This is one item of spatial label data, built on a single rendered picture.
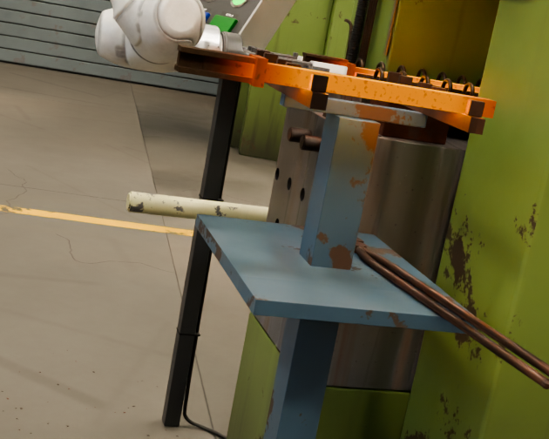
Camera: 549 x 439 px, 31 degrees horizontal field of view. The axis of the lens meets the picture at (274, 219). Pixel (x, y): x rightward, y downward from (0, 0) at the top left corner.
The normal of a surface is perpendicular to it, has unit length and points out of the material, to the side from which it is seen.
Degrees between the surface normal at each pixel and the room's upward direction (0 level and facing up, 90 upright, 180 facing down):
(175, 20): 80
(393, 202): 90
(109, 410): 0
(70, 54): 90
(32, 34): 90
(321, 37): 90
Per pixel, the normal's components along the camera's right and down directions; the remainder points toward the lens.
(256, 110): 0.04, 0.23
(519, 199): -0.95, -0.11
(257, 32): 0.64, 0.29
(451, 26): 0.27, 0.26
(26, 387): 0.18, -0.96
